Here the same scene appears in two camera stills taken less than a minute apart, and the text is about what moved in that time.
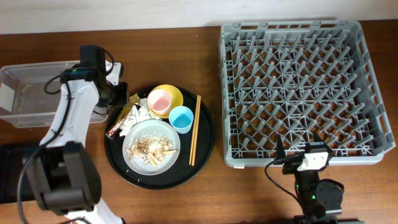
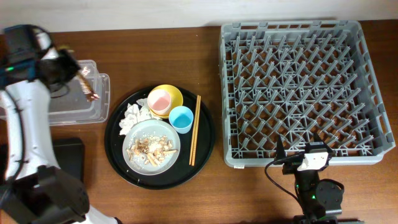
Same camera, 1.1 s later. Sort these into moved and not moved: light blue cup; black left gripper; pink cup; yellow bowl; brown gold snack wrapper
Moved: black left gripper; brown gold snack wrapper
Not moved: pink cup; yellow bowl; light blue cup
